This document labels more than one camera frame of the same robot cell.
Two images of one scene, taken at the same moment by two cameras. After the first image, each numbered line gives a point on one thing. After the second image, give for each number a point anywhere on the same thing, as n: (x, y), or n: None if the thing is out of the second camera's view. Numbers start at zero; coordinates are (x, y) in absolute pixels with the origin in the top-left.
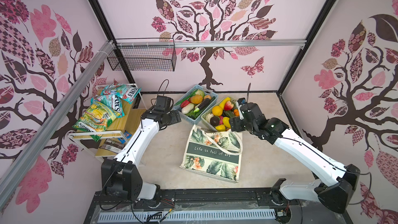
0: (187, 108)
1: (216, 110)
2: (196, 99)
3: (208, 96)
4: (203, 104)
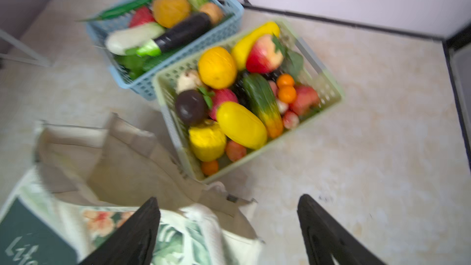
0: (119, 42)
1: (217, 67)
2: (170, 9)
3: (214, 11)
4: (156, 45)
